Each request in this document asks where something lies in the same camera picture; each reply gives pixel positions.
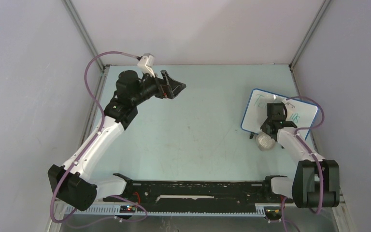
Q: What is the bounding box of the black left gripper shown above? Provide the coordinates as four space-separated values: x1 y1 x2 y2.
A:
131 69 186 106

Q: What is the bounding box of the grey eraser sponge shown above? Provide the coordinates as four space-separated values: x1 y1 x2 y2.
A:
256 132 276 151

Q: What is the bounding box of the blue framed small whiteboard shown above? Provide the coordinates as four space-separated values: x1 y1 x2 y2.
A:
241 88 320 139

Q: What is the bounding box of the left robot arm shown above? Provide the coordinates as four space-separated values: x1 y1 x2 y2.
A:
48 70 186 211

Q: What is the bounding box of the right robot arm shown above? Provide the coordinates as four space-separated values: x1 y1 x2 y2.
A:
260 102 340 213

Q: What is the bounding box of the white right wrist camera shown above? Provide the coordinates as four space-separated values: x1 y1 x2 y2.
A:
282 99 295 120

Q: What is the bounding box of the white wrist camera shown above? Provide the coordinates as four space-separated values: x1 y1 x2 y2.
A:
282 99 295 120
137 53 156 78

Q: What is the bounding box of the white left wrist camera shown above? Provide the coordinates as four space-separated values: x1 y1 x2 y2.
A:
137 53 156 78

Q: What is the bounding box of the right aluminium frame post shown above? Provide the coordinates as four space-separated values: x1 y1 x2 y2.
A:
289 0 332 95

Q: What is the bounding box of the aluminium frame post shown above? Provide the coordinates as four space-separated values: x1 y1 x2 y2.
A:
289 0 332 95
61 0 110 87

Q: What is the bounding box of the left aluminium frame post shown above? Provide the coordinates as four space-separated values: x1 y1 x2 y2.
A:
61 0 110 87

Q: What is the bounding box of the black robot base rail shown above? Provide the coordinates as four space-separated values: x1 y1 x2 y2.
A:
120 180 283 215

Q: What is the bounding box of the grey slotted cable duct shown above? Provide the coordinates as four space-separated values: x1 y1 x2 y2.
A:
64 204 284 218

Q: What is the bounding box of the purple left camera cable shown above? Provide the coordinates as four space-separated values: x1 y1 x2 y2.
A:
49 51 149 229

